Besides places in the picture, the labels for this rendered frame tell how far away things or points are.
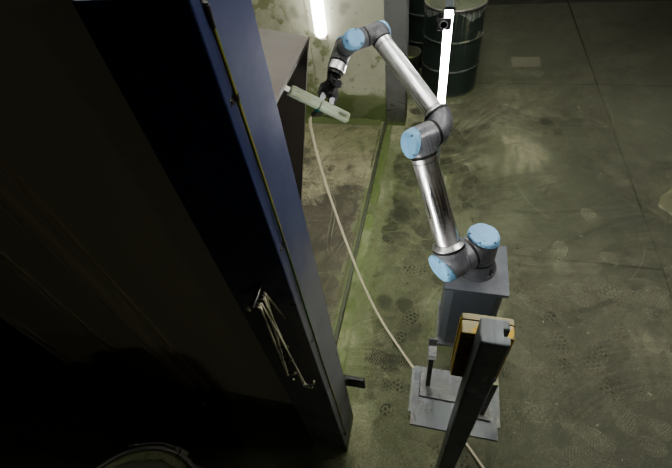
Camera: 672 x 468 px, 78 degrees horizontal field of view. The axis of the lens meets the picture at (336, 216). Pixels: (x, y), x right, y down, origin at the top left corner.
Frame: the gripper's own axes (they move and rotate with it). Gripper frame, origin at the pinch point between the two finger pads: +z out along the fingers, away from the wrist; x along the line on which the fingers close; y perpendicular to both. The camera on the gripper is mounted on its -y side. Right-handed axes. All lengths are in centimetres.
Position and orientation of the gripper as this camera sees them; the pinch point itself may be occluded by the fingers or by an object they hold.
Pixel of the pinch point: (322, 110)
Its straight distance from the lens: 203.5
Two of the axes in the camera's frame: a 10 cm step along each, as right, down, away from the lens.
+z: -3.2, 9.4, -0.6
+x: -8.6, -3.2, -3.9
